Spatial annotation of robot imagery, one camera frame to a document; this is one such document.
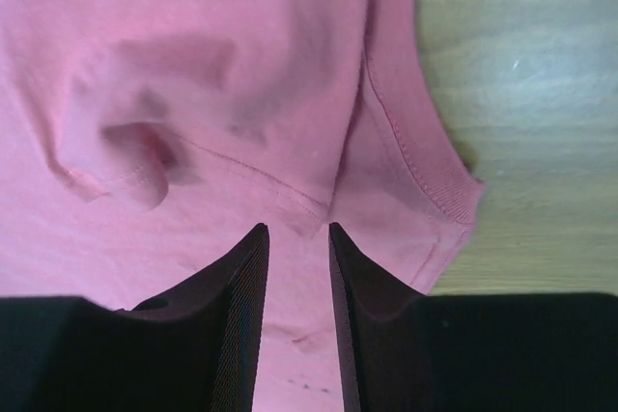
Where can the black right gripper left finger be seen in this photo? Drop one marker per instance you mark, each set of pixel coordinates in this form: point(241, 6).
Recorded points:
point(193, 347)

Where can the salmon pink t-shirt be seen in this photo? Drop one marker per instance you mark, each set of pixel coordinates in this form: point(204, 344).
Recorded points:
point(141, 139)

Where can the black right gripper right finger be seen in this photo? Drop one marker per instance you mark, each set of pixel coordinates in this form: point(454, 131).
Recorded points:
point(401, 350)

